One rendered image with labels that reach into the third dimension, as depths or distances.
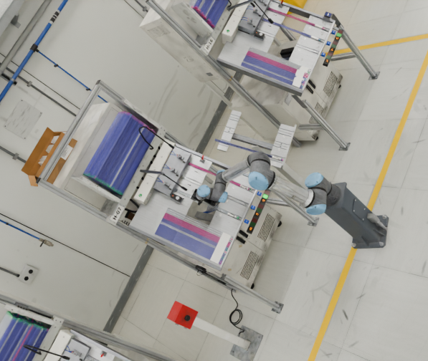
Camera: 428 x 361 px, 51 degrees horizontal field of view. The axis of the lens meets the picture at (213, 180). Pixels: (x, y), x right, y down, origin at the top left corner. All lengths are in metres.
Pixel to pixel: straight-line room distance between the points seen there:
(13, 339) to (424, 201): 2.76
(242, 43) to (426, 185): 1.72
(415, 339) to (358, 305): 0.43
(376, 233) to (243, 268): 1.06
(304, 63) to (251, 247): 1.50
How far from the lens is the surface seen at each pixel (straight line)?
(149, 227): 3.20
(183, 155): 3.25
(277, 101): 3.82
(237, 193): 3.19
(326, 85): 4.26
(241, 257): 3.62
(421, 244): 3.25
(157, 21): 3.61
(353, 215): 3.07
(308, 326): 3.41
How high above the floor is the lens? 2.75
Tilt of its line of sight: 34 degrees down
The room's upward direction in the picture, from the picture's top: 53 degrees counter-clockwise
